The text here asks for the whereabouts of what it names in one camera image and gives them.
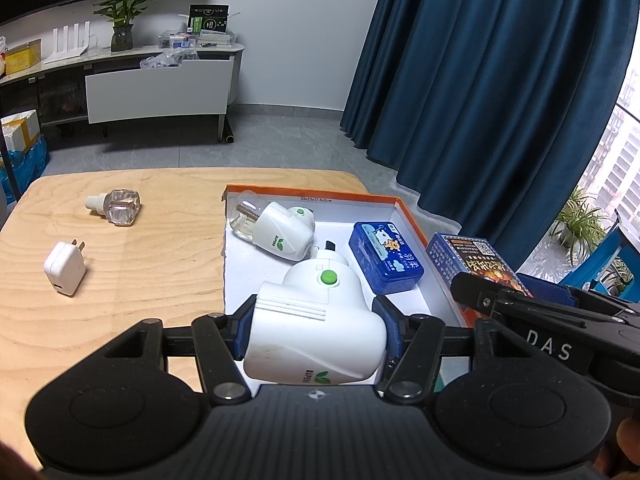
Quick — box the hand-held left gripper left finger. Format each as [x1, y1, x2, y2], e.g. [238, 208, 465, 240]
[102, 296, 257, 406]

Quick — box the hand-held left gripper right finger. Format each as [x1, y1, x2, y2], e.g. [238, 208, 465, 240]
[372, 295, 531, 405]

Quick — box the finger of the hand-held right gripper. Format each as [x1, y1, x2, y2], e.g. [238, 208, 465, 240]
[517, 272, 621, 307]
[450, 272, 506, 318]

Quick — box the dark playing card box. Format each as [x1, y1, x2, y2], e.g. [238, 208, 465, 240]
[426, 232, 533, 306]

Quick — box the blue tin box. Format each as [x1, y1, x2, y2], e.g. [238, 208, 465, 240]
[348, 221, 425, 295]

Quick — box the white mosquito heater with bottle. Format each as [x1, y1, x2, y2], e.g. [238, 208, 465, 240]
[227, 191, 316, 263]

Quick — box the orange white cardboard box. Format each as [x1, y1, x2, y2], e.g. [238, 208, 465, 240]
[221, 184, 476, 392]

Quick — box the person's right hand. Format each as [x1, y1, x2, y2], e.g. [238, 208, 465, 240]
[616, 416, 640, 461]

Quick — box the blue stool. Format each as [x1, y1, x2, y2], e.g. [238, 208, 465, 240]
[565, 215, 640, 303]

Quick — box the balcony potted plant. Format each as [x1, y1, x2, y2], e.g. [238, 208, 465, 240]
[550, 187, 608, 266]

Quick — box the clear glass refill bottle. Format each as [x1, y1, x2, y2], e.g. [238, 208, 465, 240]
[85, 189, 142, 227]

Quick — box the white charger adapter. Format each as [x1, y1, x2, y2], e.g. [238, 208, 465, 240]
[44, 239, 87, 297]

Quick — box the blue curtain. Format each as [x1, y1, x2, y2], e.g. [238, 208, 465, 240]
[340, 0, 640, 261]

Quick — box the white TV cabinet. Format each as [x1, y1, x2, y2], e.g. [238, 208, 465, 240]
[0, 42, 246, 142]

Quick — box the blue plastic bag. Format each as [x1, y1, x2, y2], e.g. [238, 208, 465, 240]
[0, 135, 51, 201]

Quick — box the crumpled clear plastic bag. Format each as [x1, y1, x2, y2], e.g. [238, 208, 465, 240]
[140, 50, 186, 70]

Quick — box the clear plastic organizer tray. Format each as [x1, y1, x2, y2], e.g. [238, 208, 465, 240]
[159, 30, 236, 51]

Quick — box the white yellow cardboard box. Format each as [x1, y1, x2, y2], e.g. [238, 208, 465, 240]
[0, 109, 41, 153]

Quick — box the green black box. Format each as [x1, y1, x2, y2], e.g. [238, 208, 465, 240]
[187, 4, 231, 33]

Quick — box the white router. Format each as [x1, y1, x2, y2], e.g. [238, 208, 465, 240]
[44, 21, 91, 63]

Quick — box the potted bamboo plant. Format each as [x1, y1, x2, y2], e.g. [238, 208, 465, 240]
[94, 0, 168, 52]

